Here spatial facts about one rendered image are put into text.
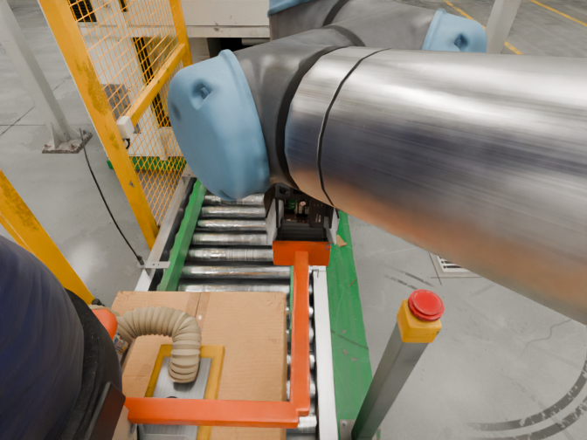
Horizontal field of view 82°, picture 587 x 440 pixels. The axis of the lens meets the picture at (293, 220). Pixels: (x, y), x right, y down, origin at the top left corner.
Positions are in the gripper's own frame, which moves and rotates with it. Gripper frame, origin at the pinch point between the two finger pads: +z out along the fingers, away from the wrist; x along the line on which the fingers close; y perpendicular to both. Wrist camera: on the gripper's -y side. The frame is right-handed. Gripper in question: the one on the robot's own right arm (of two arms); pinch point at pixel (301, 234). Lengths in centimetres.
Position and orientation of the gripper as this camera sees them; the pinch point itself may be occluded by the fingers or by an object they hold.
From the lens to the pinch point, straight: 54.3
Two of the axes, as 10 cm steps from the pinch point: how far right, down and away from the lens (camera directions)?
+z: -0.1, 7.2, 6.9
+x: 10.0, 0.1, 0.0
